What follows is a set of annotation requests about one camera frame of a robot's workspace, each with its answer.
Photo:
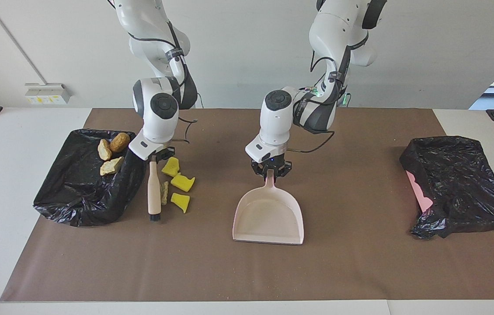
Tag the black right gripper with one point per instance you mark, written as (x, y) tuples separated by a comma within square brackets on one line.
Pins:
[(161, 156)]

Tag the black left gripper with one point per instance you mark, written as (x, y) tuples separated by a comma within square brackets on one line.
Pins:
[(271, 165)]

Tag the yellow sponge piece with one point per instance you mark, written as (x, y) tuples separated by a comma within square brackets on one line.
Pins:
[(180, 202), (171, 166), (183, 182)]

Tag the tan sponge chunk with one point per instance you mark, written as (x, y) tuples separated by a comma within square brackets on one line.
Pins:
[(165, 192)]

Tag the beige brush with black bristles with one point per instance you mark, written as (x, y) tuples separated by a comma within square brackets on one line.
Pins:
[(154, 192)]

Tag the brown oval bread roll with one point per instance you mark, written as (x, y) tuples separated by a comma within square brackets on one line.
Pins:
[(120, 141)]

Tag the pale pink plastic dustpan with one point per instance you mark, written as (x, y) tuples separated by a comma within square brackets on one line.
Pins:
[(269, 218)]

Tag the pale crusty bread chunk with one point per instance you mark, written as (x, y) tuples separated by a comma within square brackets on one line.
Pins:
[(111, 166)]

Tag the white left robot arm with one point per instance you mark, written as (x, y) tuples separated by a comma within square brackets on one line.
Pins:
[(273, 131)]

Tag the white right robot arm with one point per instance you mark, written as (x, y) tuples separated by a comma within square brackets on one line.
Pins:
[(157, 131)]

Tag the black bag lined bin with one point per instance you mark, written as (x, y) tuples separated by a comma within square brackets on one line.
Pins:
[(76, 188)]

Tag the brown paper table mat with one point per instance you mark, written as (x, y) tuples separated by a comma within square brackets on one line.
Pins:
[(247, 271)]

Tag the pink box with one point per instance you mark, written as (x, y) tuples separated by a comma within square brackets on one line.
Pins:
[(419, 194)]

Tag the black bag over pink box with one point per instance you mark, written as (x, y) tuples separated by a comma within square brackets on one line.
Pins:
[(461, 188)]

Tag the white wall socket box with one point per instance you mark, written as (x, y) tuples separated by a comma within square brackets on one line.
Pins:
[(48, 93)]

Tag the grey wall conduit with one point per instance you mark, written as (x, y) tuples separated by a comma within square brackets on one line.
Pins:
[(16, 43)]

